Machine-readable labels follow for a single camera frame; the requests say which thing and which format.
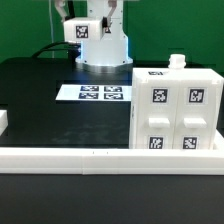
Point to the white cabinet top block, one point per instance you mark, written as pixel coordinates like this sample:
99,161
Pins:
83,28

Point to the white marker base sheet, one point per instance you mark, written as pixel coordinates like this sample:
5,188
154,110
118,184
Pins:
107,93

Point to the white cabinet door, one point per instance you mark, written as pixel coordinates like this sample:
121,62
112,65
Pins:
197,111
159,94

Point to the white cabinet body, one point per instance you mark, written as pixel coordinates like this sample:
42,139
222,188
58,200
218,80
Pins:
176,67

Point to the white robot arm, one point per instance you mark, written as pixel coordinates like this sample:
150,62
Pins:
104,45

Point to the white U-shaped obstacle frame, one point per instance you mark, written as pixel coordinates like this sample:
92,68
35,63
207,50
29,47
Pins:
113,161

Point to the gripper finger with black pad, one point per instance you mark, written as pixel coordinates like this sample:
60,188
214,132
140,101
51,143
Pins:
60,7
106,21

